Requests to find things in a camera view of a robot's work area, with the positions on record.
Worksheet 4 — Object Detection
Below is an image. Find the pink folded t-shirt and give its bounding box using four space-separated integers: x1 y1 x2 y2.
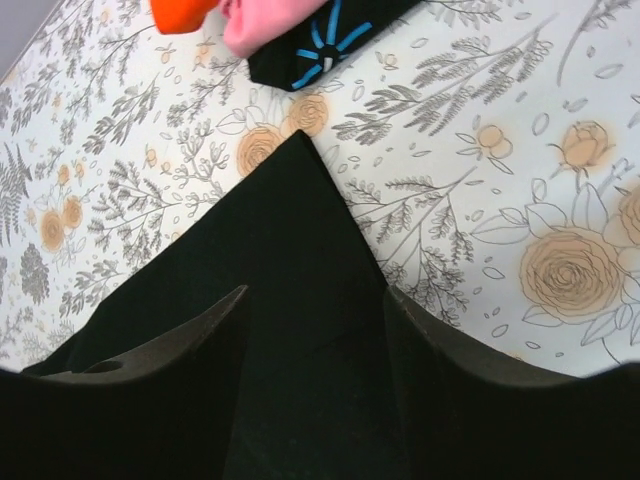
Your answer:
219 0 326 58

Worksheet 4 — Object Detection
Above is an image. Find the floral patterned table mat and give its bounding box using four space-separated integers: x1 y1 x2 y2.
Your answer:
1 1 639 375

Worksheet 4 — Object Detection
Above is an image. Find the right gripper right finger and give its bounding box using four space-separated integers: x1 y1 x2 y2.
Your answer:
384 287 639 479

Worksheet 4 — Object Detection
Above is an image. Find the black folded t-shirt with logo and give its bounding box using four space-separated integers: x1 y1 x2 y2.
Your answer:
248 0 417 92

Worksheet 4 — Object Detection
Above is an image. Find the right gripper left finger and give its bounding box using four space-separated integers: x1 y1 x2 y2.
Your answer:
1 286 250 479

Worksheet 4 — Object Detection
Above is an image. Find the orange folded t-shirt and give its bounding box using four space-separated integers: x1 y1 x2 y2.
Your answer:
150 0 220 35

